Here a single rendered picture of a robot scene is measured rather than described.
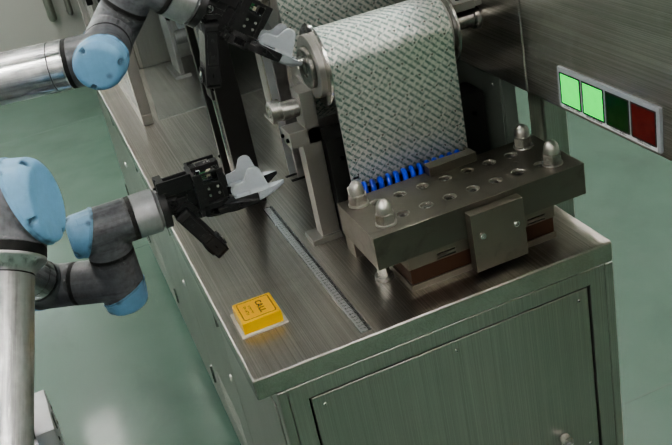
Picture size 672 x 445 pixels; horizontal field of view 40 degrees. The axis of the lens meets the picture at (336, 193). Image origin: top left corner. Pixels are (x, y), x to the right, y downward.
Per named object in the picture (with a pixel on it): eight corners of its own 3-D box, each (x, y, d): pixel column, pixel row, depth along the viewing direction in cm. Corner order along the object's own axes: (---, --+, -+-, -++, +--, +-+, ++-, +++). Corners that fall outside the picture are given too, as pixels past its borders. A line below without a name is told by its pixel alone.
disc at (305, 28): (306, 87, 172) (293, 13, 164) (308, 86, 172) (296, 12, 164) (336, 119, 160) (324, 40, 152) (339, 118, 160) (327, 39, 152)
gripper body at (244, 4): (277, 11, 151) (212, -21, 145) (254, 58, 153) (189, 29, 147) (263, 2, 158) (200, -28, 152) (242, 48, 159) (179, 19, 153)
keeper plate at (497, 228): (472, 268, 157) (464, 211, 153) (522, 248, 160) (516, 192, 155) (479, 274, 155) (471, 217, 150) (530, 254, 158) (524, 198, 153)
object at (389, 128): (353, 195, 167) (334, 101, 159) (467, 155, 173) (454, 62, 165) (354, 196, 167) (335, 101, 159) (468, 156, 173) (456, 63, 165)
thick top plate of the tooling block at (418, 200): (343, 232, 165) (336, 203, 162) (536, 163, 175) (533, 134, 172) (378, 271, 151) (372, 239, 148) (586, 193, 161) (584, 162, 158)
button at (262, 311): (234, 316, 160) (231, 305, 159) (272, 302, 161) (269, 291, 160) (245, 336, 154) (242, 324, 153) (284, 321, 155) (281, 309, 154)
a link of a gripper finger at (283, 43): (318, 42, 156) (271, 19, 152) (303, 74, 157) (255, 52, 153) (313, 39, 158) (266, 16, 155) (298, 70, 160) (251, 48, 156)
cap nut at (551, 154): (537, 163, 161) (535, 139, 159) (555, 156, 162) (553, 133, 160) (549, 170, 158) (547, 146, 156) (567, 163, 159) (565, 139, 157)
